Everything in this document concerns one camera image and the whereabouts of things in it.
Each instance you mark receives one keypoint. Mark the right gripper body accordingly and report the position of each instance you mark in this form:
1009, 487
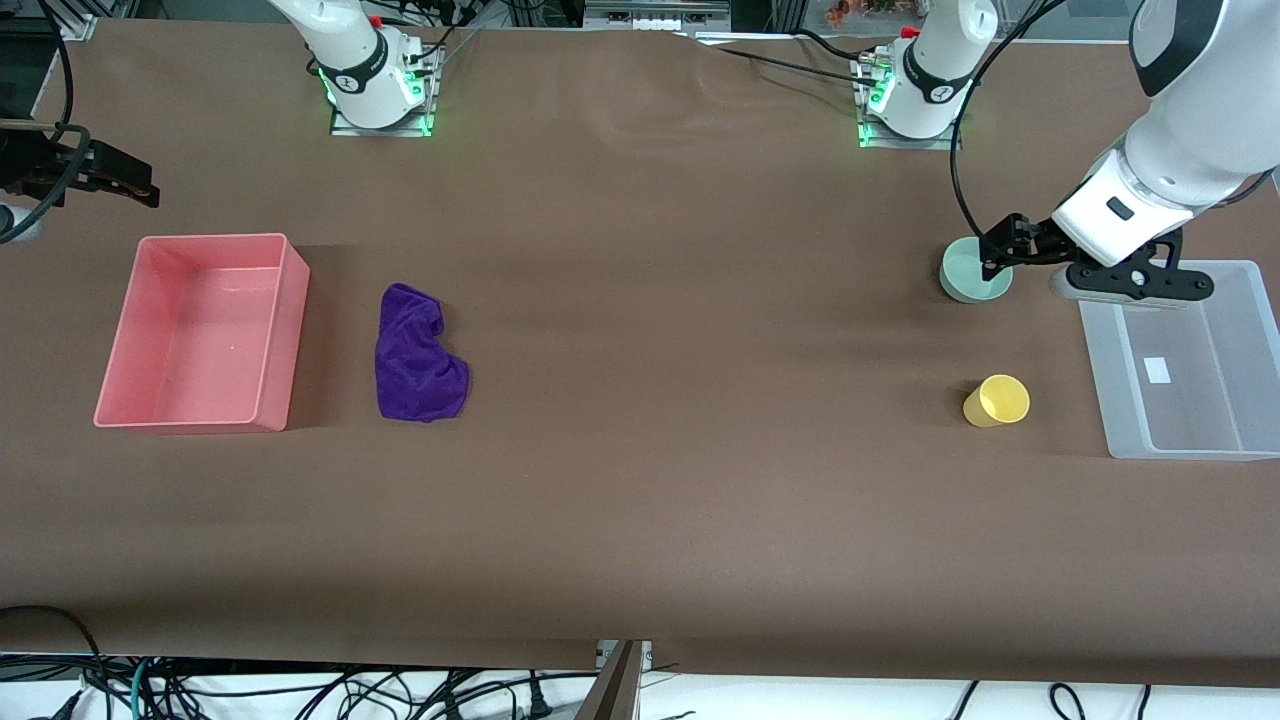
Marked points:
28, 163

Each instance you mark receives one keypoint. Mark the yellow cup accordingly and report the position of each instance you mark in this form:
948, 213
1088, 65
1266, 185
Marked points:
1000, 402

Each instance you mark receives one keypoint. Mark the purple cloth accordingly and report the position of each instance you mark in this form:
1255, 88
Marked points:
420, 370

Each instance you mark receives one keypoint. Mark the white label in bin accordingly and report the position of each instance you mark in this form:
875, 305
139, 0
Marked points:
1158, 370

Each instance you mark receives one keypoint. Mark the pink plastic bin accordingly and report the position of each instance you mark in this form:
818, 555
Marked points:
200, 340

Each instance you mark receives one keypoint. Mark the clear plastic bin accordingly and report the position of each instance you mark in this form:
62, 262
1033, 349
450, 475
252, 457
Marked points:
1200, 420

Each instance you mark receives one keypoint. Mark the orange background objects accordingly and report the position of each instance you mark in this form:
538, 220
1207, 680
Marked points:
850, 12

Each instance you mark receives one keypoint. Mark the brown table cover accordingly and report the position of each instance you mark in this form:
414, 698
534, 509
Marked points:
650, 400

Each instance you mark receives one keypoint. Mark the white background device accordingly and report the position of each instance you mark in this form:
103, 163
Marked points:
650, 15

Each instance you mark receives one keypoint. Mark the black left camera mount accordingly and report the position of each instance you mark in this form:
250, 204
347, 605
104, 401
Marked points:
1150, 283

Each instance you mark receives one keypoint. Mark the aluminium frame corner bracket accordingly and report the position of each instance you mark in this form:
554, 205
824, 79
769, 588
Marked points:
78, 28

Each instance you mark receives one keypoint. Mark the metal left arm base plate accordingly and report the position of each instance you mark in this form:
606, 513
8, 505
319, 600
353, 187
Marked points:
905, 143

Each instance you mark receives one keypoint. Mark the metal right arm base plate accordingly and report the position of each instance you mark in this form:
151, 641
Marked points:
385, 128

